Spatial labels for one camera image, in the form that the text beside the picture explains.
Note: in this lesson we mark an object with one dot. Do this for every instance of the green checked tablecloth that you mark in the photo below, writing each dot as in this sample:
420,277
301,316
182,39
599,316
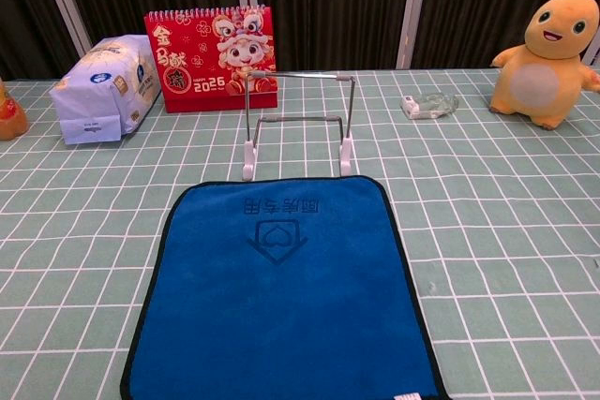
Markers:
492,231

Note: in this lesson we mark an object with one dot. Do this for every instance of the yellow plush toy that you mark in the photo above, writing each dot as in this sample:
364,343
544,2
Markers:
534,81

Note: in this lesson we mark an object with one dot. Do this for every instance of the blue cloth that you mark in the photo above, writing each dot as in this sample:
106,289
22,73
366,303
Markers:
281,301

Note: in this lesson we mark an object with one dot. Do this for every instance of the small clear plastic packet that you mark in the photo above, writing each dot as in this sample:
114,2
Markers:
433,104

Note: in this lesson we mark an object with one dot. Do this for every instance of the red 2026 desk calendar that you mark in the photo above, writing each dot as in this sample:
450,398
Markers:
187,58

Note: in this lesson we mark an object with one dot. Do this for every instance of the white blue snack bag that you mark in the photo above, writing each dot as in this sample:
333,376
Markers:
103,91

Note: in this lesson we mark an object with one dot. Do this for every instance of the orange drink bottle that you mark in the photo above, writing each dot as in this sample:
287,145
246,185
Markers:
10,114

